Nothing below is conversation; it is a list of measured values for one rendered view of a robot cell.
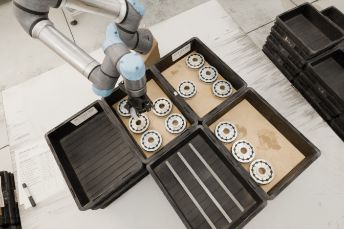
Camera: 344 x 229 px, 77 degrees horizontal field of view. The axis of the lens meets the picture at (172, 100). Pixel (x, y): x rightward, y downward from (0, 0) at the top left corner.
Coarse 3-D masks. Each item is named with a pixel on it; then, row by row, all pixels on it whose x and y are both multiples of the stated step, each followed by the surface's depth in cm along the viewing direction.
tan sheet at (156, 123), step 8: (152, 80) 119; (152, 88) 117; (160, 88) 116; (128, 96) 116; (152, 96) 115; (160, 96) 114; (144, 112) 111; (152, 112) 111; (176, 112) 110; (128, 120) 110; (152, 120) 109; (160, 120) 108; (152, 128) 107; (160, 128) 107; (136, 136) 106; (168, 136) 104; (144, 152) 102
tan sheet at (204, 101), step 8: (176, 64) 122; (184, 64) 122; (208, 64) 120; (168, 72) 120; (176, 72) 120; (184, 72) 119; (192, 72) 119; (168, 80) 118; (176, 80) 118; (192, 80) 117; (176, 88) 115; (200, 88) 114; (208, 88) 114; (200, 96) 112; (208, 96) 112; (192, 104) 111; (200, 104) 110; (208, 104) 110; (216, 104) 110; (200, 112) 108
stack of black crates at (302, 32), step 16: (288, 16) 168; (304, 16) 173; (320, 16) 160; (272, 32) 172; (288, 32) 157; (304, 32) 166; (320, 32) 165; (336, 32) 154; (272, 48) 182; (288, 48) 164; (304, 48) 150; (320, 48) 147; (288, 64) 174; (304, 64) 160
